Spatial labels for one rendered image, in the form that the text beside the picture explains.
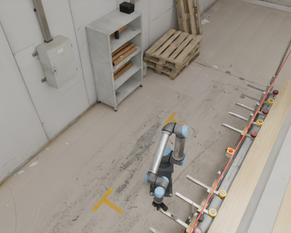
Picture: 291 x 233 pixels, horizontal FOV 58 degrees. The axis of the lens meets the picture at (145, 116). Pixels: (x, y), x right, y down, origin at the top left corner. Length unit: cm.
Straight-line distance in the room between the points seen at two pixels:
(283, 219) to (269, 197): 187
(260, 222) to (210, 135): 358
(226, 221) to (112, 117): 282
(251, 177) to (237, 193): 27
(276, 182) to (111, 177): 307
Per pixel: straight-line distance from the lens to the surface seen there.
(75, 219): 381
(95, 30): 412
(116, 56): 457
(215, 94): 542
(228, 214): 287
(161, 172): 340
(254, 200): 125
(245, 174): 317
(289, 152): 135
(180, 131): 267
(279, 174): 126
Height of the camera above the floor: 341
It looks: 46 degrees down
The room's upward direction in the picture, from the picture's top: straight up
